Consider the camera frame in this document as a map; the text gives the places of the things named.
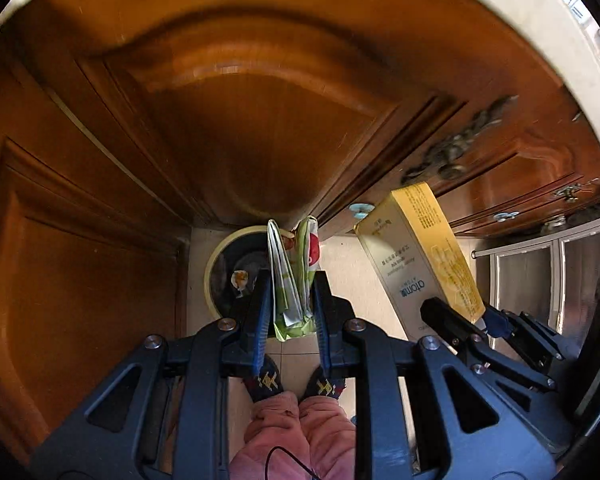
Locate green and white wrapper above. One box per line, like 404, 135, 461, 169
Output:
266, 216, 323, 342

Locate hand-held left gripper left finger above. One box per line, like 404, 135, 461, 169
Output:
30, 270, 273, 480

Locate ornate metal door handle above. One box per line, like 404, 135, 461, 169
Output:
552, 185, 584, 204
400, 95, 519, 187

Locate pink pants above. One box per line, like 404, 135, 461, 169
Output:
229, 391, 358, 480

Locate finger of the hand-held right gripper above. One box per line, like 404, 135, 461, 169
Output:
420, 297, 556, 393
481, 307, 566, 362

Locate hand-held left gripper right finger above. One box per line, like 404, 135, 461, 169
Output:
312, 270, 557, 480

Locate yellow and white box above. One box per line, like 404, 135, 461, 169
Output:
354, 183, 486, 342

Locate brown wooden cabinet door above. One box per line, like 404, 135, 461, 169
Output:
405, 95, 600, 239
10, 0, 523, 228
0, 50, 197, 467

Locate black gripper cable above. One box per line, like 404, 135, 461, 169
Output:
264, 446, 321, 480

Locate steel glass door cabinet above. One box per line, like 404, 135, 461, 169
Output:
472, 210, 600, 333

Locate black round trash bin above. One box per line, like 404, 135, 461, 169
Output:
203, 225, 272, 320

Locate dark blue patterned slipper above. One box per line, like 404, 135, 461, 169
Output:
242, 354, 284, 404
300, 365, 347, 402

